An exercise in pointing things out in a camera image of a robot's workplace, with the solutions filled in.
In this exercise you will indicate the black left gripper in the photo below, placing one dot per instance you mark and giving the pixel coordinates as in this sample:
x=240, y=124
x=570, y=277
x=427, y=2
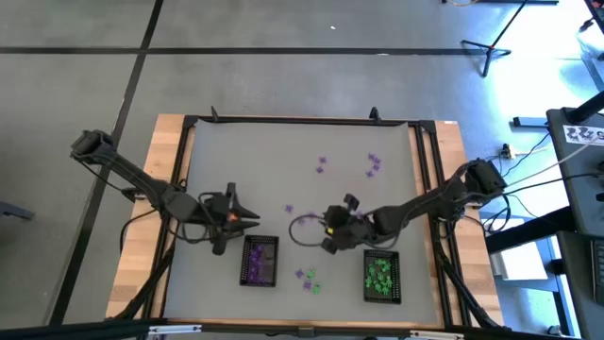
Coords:
x=219, y=212

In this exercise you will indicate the dark operator desk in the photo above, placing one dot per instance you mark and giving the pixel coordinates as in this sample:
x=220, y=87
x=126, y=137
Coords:
x=575, y=189

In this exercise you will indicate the black aluminium table frame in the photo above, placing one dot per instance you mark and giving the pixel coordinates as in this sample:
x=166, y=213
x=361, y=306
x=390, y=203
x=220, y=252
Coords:
x=283, y=118

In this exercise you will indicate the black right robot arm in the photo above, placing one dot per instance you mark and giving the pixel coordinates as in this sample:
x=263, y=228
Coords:
x=424, y=203

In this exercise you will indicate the small green toy block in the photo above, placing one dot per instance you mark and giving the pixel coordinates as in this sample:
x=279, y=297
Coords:
x=311, y=273

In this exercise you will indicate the grey floor foot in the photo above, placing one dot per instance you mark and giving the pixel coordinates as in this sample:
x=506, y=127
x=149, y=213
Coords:
x=16, y=211

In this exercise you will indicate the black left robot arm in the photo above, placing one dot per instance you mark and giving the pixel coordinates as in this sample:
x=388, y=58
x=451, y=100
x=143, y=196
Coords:
x=141, y=181

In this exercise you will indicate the black computer keyboard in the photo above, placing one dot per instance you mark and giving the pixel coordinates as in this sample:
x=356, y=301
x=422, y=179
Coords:
x=599, y=274

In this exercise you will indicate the white printed label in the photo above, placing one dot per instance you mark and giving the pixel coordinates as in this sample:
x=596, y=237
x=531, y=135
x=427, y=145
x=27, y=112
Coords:
x=582, y=135

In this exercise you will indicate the white plug adapter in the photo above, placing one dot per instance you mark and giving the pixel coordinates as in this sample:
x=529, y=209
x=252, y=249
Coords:
x=508, y=151

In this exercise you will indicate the black plastic slotted basket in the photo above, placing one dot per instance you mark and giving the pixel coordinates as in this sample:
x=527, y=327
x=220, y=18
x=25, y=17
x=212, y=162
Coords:
x=366, y=293
x=243, y=260

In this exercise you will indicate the black frame clamp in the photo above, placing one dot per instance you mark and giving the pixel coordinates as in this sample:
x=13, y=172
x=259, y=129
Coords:
x=375, y=114
x=214, y=115

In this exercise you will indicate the orange plastic spider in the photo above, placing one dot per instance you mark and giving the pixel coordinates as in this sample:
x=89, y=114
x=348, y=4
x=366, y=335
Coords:
x=232, y=217

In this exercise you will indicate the black slanted post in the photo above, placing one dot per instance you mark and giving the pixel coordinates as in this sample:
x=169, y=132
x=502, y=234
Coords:
x=587, y=107

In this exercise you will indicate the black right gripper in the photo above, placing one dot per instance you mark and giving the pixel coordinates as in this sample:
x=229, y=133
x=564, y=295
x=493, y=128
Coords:
x=347, y=229

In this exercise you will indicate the dark floor foot bar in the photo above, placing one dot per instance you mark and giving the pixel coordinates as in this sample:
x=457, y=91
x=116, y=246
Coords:
x=528, y=122

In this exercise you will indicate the silver metal bracket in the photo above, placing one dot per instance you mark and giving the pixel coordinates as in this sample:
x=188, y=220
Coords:
x=174, y=329
x=436, y=335

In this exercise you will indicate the black frame beam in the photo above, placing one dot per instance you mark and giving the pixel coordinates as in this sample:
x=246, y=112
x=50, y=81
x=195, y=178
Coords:
x=94, y=330

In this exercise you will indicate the black tripod stand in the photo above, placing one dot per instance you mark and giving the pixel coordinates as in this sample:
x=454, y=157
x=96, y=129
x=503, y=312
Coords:
x=488, y=59

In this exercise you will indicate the black desk leg bar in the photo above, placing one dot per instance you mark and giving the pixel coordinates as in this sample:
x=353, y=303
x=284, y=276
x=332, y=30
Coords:
x=528, y=231

